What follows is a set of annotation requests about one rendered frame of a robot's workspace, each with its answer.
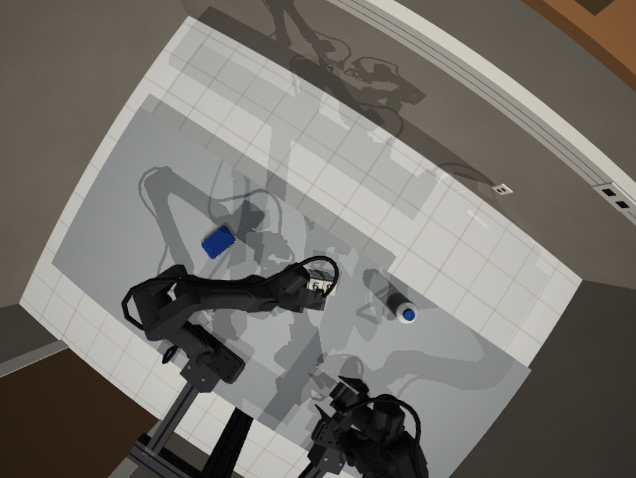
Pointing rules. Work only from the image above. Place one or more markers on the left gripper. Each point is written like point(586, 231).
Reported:
point(304, 297)

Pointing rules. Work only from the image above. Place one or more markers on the grey bottle with blue cap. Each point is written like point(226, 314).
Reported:
point(402, 308)

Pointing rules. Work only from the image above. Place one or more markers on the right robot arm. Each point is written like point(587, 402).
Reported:
point(395, 450)

